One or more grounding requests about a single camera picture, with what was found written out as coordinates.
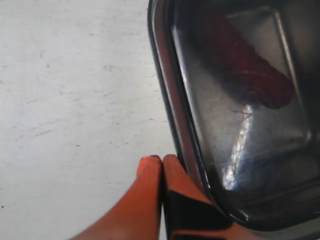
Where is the dark transparent lid orange seal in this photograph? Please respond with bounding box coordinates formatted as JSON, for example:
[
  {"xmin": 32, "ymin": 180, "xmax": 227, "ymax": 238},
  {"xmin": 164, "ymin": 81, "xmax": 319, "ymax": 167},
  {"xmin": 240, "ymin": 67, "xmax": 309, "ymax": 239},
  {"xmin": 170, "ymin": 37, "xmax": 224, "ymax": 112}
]
[{"xmin": 147, "ymin": 0, "xmax": 320, "ymax": 232}]

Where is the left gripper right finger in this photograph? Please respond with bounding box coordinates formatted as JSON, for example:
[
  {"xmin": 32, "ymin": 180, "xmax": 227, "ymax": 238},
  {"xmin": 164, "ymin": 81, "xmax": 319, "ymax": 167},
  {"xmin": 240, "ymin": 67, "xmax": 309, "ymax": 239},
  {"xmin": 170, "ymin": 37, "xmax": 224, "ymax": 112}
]
[{"xmin": 163, "ymin": 154, "xmax": 255, "ymax": 240}]

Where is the red toy sausage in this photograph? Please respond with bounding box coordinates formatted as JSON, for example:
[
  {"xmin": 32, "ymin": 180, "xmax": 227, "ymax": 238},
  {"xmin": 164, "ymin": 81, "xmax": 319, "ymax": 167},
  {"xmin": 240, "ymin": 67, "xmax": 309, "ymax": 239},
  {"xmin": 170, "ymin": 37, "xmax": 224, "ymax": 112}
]
[{"xmin": 194, "ymin": 14, "xmax": 295, "ymax": 109}]

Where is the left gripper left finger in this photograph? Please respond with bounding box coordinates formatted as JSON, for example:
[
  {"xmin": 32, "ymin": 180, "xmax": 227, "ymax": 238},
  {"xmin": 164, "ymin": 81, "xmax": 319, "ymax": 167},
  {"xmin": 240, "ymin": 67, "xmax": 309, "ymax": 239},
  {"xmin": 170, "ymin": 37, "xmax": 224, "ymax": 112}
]
[{"xmin": 73, "ymin": 155, "xmax": 163, "ymax": 240}]

